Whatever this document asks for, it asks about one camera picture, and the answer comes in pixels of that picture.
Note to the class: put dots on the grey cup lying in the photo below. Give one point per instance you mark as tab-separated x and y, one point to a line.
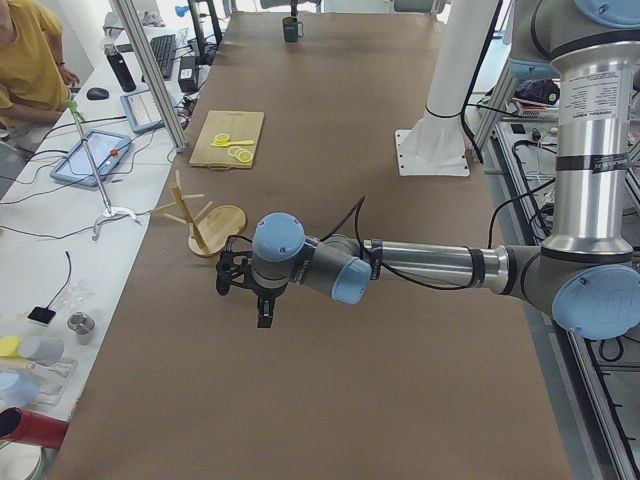
42	350

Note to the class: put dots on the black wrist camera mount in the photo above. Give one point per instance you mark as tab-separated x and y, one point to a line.
234	268

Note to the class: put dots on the wooden cup storage rack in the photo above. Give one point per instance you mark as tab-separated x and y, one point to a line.
210	227

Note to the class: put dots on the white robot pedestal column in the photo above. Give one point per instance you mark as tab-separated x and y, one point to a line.
435	145

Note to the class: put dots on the black computer mouse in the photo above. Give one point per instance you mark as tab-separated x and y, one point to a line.
97	93

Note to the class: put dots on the black keyboard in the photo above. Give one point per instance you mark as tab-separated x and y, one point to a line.
163	48

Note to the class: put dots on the small steel cup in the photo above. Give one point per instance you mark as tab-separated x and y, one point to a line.
82	325

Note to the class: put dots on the black water bottle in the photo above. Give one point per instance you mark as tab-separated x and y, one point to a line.
119	67

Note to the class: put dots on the blue teach pendant far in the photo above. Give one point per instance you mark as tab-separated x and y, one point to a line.
141	111

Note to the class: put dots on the aluminium frame post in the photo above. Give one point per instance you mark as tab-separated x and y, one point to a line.
128	16

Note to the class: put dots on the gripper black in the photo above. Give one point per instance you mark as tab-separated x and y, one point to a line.
265	292

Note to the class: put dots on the black square pad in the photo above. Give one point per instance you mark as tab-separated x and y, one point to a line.
41	315

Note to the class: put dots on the red thermos bottle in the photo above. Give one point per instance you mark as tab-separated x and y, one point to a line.
31	428

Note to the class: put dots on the dark teal mug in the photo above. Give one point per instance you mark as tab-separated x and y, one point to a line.
292	28

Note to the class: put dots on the light blue cup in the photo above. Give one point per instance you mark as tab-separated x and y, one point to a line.
18	388

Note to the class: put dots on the yellow cup lying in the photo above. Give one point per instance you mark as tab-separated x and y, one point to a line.
9	346

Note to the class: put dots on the black power adapter box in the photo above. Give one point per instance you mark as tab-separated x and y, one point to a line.
188	77

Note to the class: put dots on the wooden cutting board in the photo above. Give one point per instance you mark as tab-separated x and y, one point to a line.
224	126

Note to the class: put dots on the person in yellow shirt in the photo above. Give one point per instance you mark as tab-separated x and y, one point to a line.
35	82

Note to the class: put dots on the yellow plastic knife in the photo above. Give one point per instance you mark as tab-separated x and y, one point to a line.
232	143

